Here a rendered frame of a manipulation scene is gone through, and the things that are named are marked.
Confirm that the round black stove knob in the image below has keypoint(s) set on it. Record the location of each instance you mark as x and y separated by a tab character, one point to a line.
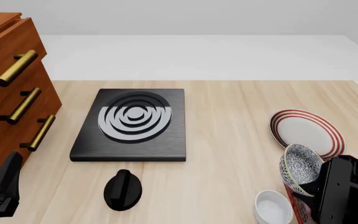
121	191

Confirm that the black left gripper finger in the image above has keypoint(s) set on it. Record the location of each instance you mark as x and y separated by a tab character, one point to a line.
9	177

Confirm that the flat black stove plate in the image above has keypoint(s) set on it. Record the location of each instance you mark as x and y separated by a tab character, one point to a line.
166	140

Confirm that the black patterned bowl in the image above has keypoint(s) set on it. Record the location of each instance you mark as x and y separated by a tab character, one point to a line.
300	163

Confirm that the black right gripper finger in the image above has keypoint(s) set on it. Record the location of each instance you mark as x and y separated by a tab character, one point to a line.
308	191
334	186

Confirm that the white plate with red rings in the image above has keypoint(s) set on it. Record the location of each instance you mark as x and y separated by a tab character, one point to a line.
303	130

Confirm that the white ramekin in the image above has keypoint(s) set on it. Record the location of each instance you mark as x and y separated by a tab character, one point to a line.
272	207

